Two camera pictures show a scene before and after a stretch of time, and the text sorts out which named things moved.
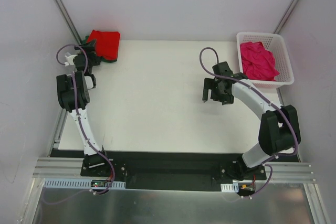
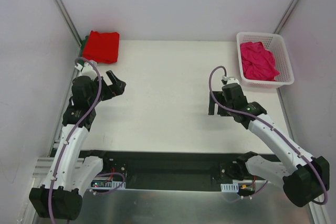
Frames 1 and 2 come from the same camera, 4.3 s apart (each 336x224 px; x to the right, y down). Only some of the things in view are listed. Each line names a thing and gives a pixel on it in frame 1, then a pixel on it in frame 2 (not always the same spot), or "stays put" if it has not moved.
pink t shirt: x=258 y=63 stays put
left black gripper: x=89 y=49 → x=111 y=89
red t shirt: x=107 y=43 stays put
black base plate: x=176 y=170 stays put
